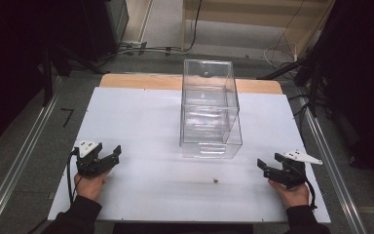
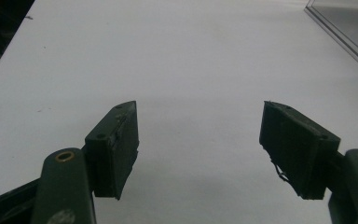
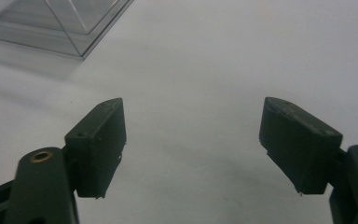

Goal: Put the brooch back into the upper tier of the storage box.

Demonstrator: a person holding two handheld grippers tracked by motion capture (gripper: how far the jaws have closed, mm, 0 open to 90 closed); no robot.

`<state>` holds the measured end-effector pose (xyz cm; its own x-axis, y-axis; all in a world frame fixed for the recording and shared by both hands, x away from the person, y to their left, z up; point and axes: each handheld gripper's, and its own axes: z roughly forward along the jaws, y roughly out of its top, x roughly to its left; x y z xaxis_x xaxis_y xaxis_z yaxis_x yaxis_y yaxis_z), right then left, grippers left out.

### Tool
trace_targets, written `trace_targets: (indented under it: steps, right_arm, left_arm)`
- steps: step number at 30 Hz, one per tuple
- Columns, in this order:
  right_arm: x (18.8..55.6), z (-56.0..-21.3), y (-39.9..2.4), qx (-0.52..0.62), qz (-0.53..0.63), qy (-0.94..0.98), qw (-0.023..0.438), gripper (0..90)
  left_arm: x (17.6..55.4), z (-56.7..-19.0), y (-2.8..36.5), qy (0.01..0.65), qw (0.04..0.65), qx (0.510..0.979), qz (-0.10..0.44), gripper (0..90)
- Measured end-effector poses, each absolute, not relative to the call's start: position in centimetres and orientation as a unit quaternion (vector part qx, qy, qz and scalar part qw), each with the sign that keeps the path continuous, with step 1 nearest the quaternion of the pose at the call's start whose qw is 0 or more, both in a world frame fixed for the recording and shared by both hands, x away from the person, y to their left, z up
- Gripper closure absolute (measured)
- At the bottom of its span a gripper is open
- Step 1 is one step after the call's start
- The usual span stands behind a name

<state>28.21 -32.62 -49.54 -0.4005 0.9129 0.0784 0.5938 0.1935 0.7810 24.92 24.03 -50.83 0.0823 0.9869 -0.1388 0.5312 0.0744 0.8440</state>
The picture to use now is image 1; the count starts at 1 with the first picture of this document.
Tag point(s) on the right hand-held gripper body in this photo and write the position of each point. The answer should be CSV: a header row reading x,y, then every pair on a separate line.
x,y
290,174

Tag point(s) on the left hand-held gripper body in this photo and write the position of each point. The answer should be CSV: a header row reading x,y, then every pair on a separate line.
x,y
89,165

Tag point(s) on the small brown object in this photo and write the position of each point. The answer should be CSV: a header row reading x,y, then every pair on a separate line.
x,y
215,180

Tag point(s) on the clear plastic drawer box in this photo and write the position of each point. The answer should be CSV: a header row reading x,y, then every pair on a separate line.
x,y
209,113

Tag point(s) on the person's left hand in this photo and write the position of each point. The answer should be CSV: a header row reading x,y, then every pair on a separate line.
x,y
89,187

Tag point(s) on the person's right hand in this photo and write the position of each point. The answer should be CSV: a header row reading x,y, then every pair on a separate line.
x,y
293,196

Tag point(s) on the white table mat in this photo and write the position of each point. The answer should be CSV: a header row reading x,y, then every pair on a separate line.
x,y
136,130

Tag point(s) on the black tripod stand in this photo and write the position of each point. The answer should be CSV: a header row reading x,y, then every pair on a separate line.
x,y
308,78

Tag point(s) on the power strip with plugs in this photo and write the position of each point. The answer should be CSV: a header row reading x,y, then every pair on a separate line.
x,y
133,44

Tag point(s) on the dark curtain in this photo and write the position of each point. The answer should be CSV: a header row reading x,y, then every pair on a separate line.
x,y
363,81
9,65

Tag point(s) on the black cabinet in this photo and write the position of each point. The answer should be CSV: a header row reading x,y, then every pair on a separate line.
x,y
105,26

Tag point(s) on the light wooden shelf unit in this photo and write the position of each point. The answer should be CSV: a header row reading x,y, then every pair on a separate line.
x,y
240,16

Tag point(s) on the aluminium floor rail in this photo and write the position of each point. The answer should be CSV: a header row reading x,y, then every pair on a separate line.
x,y
334,169
22,152

